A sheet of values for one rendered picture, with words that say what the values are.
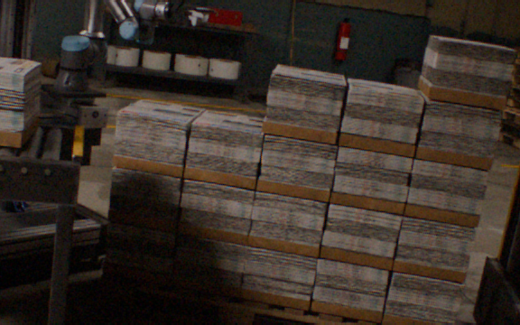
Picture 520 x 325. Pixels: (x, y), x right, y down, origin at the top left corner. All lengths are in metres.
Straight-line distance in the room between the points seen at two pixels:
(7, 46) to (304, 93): 1.27
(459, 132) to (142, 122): 1.21
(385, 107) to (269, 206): 0.59
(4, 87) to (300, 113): 1.12
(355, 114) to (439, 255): 0.65
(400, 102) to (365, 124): 0.15
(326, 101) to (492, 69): 0.62
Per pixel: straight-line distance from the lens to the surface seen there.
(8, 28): 3.27
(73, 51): 3.34
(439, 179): 2.90
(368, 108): 2.83
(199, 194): 2.94
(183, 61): 8.97
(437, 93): 2.84
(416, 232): 2.95
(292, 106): 2.83
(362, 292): 3.02
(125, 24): 3.22
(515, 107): 9.48
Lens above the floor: 1.37
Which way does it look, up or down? 13 degrees down
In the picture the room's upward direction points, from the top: 9 degrees clockwise
